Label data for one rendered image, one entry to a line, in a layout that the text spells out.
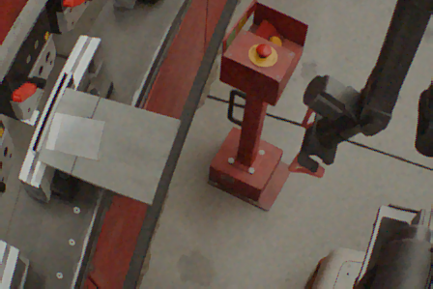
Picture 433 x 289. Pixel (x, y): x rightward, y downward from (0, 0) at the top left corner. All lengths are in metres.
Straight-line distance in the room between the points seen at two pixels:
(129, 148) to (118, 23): 0.43
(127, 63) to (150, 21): 0.13
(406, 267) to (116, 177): 0.78
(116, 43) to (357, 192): 1.20
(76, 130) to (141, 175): 0.17
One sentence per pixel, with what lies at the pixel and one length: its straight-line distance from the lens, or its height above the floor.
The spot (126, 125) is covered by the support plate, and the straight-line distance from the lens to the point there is 1.15.
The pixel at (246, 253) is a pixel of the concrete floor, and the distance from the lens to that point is 2.10.
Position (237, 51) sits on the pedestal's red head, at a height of 0.78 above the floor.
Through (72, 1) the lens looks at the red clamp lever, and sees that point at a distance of 0.95.
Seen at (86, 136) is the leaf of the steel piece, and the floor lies 1.00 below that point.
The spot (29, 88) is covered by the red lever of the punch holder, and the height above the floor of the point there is 1.30.
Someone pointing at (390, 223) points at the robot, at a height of 1.04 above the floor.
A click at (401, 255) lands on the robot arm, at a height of 1.62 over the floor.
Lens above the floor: 2.00
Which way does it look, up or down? 61 degrees down
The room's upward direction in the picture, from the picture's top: 5 degrees clockwise
